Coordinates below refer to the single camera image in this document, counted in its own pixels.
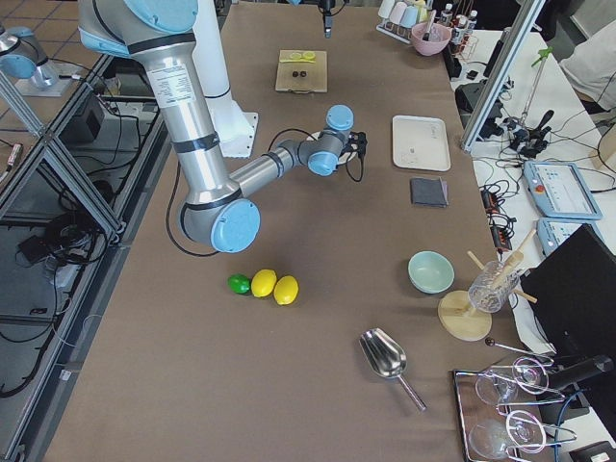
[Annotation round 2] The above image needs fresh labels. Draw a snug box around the wooden cutting board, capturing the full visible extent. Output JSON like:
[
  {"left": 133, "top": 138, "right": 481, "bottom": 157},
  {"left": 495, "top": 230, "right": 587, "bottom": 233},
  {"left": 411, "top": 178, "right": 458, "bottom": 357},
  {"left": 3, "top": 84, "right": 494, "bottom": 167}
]
[{"left": 275, "top": 49, "right": 328, "bottom": 94}]

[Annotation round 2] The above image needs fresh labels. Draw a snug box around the aluminium frame post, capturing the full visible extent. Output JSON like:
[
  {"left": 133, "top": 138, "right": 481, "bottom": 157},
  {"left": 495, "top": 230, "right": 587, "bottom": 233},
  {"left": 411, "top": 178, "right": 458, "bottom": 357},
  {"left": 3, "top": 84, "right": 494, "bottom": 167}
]
[{"left": 461, "top": 0, "right": 546, "bottom": 154}]

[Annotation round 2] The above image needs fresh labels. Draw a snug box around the mint green bowl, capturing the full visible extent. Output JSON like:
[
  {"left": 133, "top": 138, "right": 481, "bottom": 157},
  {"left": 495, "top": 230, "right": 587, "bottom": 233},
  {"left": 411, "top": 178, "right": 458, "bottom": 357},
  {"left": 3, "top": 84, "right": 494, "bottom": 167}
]
[{"left": 407, "top": 250, "right": 454, "bottom": 295}]

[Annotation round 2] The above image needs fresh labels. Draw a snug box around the dark grey folded cloth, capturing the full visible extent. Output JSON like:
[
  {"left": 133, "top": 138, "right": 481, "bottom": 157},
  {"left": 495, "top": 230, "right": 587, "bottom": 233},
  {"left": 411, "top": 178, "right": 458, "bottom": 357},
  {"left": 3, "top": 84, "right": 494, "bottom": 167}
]
[{"left": 410, "top": 177, "right": 449, "bottom": 208}]

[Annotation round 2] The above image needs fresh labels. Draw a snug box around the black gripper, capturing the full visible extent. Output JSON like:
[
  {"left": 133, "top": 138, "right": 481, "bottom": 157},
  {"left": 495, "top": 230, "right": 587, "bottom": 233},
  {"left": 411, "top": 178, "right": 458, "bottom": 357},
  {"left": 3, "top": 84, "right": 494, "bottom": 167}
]
[
  {"left": 318, "top": 0, "right": 336, "bottom": 39},
  {"left": 338, "top": 131, "right": 368, "bottom": 162}
]

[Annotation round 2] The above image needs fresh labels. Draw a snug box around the clear textured glass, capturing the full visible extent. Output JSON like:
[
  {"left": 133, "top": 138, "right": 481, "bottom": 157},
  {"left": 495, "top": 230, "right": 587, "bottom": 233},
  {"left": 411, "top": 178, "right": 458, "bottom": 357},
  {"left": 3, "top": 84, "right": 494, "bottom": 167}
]
[{"left": 468, "top": 261, "right": 520, "bottom": 314}]

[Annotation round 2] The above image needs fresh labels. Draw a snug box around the green lime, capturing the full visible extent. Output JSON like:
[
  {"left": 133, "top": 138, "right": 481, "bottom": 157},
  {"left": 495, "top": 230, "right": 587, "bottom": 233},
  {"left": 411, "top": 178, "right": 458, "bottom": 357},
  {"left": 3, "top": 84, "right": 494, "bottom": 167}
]
[{"left": 227, "top": 273, "right": 251, "bottom": 295}]

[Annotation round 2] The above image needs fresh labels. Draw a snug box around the green tipped grabber stick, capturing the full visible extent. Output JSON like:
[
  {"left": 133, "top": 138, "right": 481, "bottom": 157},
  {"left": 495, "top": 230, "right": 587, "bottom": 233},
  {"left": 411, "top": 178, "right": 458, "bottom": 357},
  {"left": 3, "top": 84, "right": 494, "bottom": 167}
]
[{"left": 521, "top": 46, "right": 553, "bottom": 123}]

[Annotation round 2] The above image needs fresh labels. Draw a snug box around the blue teach pendant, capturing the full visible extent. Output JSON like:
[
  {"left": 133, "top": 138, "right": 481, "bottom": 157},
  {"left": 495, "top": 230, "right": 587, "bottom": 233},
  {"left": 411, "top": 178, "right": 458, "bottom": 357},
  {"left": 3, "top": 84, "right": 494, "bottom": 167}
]
[
  {"left": 536, "top": 218, "right": 601, "bottom": 256},
  {"left": 523, "top": 161, "right": 603, "bottom": 220}
]

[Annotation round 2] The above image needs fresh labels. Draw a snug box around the black monitor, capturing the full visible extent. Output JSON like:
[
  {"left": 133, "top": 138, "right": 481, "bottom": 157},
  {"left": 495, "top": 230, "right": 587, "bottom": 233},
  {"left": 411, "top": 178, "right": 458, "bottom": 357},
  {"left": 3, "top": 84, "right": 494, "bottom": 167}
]
[{"left": 522, "top": 224, "right": 615, "bottom": 358}]

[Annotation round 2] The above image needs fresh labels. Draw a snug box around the white rectangular tray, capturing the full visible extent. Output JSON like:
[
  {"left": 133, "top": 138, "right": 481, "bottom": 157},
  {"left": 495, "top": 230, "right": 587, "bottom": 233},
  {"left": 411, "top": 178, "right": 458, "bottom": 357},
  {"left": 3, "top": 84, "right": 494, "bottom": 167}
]
[{"left": 392, "top": 115, "right": 450, "bottom": 171}]

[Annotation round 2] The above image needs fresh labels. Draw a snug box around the yellow lemon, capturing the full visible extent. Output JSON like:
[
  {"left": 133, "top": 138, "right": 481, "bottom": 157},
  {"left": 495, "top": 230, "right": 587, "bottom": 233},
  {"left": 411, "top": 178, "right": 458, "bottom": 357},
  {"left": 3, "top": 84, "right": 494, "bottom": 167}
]
[
  {"left": 250, "top": 269, "right": 278, "bottom": 297},
  {"left": 273, "top": 275, "right": 299, "bottom": 306}
]

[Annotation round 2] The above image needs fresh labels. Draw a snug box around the metal glass rack tray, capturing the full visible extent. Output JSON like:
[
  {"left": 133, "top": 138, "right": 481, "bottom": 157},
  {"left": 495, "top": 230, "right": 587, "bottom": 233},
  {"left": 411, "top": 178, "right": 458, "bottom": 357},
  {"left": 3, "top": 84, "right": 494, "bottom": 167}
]
[{"left": 451, "top": 355, "right": 577, "bottom": 461}]

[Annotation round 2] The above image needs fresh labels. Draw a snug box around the blue teach pendant upper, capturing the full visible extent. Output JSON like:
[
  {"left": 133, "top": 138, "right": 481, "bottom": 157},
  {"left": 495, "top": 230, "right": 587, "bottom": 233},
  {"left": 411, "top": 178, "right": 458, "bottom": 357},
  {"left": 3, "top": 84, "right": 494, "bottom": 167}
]
[{"left": 523, "top": 161, "right": 603, "bottom": 220}]

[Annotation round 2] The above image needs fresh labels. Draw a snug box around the metal scoop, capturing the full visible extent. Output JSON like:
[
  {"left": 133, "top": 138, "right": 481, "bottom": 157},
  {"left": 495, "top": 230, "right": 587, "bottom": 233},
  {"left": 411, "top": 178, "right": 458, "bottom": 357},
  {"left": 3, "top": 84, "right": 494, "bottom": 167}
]
[{"left": 359, "top": 327, "right": 426, "bottom": 412}]

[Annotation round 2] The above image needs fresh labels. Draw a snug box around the yellow lemon right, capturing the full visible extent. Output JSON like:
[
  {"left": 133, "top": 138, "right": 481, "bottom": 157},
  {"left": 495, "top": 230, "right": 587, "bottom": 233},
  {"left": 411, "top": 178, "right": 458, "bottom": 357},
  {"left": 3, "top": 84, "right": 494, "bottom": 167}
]
[{"left": 273, "top": 275, "right": 299, "bottom": 306}]

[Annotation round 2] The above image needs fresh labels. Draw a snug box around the blue teach pendant lower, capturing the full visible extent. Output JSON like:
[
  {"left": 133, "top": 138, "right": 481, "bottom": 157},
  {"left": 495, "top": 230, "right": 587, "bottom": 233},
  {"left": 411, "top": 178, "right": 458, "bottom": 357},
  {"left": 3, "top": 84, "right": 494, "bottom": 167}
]
[{"left": 536, "top": 218, "right": 601, "bottom": 256}]

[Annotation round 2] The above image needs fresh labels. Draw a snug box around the pink mixing bowl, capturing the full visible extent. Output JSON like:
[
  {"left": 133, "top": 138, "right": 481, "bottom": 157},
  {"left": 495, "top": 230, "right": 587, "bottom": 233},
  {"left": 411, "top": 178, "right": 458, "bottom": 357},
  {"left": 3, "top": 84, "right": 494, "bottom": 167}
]
[{"left": 411, "top": 23, "right": 451, "bottom": 57}]

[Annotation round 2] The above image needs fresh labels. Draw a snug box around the white cup rack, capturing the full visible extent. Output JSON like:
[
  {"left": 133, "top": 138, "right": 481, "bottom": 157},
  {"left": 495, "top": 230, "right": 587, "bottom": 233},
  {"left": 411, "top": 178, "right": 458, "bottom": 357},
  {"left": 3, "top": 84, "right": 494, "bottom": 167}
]
[{"left": 376, "top": 0, "right": 428, "bottom": 43}]

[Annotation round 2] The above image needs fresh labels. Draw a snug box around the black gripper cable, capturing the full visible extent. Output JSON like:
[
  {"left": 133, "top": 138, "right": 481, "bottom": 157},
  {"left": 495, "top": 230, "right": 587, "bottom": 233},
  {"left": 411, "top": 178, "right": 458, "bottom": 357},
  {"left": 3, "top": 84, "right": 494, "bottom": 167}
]
[{"left": 344, "top": 143, "right": 367, "bottom": 184}]

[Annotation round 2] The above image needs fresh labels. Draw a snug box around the wine glass upper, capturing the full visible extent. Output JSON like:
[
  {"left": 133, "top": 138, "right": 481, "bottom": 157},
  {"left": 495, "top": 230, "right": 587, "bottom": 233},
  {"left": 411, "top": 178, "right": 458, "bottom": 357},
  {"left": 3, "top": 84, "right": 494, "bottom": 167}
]
[{"left": 475, "top": 356, "right": 549, "bottom": 405}]

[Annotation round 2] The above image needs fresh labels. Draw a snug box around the wine glass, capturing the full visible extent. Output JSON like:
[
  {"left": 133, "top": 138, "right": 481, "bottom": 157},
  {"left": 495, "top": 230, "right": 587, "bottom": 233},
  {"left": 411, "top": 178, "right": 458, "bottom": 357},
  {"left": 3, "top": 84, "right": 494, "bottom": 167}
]
[
  {"left": 469, "top": 410, "right": 547, "bottom": 461},
  {"left": 475, "top": 356, "right": 549, "bottom": 405}
]

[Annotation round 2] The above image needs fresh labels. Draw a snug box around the yellow green lemon squeezer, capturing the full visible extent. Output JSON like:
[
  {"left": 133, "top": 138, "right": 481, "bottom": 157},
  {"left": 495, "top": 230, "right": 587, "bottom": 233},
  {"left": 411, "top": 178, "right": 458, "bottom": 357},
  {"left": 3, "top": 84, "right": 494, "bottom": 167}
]
[{"left": 278, "top": 50, "right": 317, "bottom": 64}]

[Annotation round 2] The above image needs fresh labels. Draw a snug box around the pastel pink cup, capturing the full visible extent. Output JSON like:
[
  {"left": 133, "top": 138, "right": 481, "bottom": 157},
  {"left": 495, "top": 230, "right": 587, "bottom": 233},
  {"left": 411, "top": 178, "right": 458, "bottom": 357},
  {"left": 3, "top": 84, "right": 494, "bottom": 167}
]
[{"left": 389, "top": 1, "right": 407, "bottom": 25}]

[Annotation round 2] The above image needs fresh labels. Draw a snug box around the yellow lemon left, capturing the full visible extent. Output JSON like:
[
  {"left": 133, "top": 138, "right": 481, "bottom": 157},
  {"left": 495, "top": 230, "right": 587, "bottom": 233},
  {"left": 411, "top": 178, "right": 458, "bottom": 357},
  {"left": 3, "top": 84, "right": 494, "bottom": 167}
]
[{"left": 250, "top": 269, "right": 278, "bottom": 297}]

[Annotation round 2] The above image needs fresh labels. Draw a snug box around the wine glass lower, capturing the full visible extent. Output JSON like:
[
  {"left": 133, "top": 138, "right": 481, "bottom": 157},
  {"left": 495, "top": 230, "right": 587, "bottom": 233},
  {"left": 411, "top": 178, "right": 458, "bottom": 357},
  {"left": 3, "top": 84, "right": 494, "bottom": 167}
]
[{"left": 469, "top": 410, "right": 547, "bottom": 461}]

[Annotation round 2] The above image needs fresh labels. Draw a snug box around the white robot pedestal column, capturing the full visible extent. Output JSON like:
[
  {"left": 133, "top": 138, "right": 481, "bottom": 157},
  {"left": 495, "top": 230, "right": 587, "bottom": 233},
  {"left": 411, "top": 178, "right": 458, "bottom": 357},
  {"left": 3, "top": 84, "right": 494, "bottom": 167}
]
[{"left": 192, "top": 0, "right": 259, "bottom": 159}]

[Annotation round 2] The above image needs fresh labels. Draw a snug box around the white round plate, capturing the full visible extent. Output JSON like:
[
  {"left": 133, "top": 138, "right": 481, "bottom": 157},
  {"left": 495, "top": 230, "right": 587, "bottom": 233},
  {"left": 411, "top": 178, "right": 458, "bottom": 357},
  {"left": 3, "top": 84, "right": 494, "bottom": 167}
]
[{"left": 305, "top": 131, "right": 358, "bottom": 167}]

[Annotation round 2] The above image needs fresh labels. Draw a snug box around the wooden cup stand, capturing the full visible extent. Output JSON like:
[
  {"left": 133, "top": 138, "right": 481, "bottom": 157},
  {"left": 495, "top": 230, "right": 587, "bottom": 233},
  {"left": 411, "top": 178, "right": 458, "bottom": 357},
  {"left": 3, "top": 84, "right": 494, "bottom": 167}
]
[{"left": 438, "top": 229, "right": 537, "bottom": 341}]

